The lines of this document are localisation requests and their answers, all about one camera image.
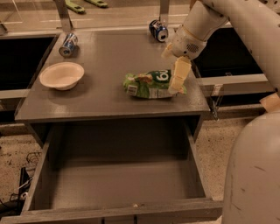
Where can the blue soda can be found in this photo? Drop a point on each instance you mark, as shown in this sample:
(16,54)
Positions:
(69,44)
(158,30)

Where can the metal post left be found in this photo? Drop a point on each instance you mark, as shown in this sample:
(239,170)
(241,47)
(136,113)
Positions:
(65,20)

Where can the green rice chip bag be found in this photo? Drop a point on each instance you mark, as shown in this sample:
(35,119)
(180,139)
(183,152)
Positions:
(150,85)

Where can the metal post right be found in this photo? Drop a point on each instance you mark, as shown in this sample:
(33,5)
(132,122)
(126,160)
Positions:
(164,11)

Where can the white paper bowl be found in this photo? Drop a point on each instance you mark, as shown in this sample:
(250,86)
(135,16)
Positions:
(61,76)

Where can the grey cabinet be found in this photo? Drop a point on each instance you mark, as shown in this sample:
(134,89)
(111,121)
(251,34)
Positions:
(107,56)

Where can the blue soda can right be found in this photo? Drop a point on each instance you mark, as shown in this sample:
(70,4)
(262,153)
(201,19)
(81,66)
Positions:
(158,30)

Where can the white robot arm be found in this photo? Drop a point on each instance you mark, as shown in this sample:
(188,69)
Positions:
(252,184)

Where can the green tool right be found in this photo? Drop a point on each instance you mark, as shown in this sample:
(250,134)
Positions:
(98,3)

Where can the metal post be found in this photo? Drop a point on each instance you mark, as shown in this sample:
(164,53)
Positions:
(164,11)
(65,20)

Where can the grey open top drawer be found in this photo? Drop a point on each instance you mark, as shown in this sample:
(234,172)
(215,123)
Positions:
(140,171)

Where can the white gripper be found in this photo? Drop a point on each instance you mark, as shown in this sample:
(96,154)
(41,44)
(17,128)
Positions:
(185,44)

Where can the blue soda can left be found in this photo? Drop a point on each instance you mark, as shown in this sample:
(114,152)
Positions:
(69,44)

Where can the green tool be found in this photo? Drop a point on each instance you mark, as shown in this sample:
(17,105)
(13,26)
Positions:
(75,7)
(98,3)

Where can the green tool left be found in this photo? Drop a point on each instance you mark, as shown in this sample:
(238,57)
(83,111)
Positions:
(75,7)

